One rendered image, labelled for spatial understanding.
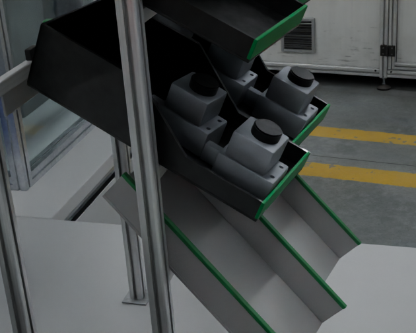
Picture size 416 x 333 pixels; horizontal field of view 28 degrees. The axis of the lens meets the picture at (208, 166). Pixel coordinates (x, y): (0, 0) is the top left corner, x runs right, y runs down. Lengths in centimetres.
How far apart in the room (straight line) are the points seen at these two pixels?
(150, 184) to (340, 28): 398
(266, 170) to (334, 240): 33
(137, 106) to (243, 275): 27
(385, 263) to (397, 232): 188
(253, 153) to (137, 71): 14
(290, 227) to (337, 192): 247
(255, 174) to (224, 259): 16
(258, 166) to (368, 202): 268
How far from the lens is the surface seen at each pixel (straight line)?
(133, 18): 75
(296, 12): 82
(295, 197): 111
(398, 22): 466
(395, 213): 339
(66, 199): 166
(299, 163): 87
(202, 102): 83
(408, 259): 139
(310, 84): 96
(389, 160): 386
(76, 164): 181
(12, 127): 167
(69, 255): 146
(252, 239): 98
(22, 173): 171
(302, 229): 111
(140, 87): 77
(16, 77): 91
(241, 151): 81
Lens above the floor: 157
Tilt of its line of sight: 24 degrees down
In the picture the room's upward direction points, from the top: 4 degrees counter-clockwise
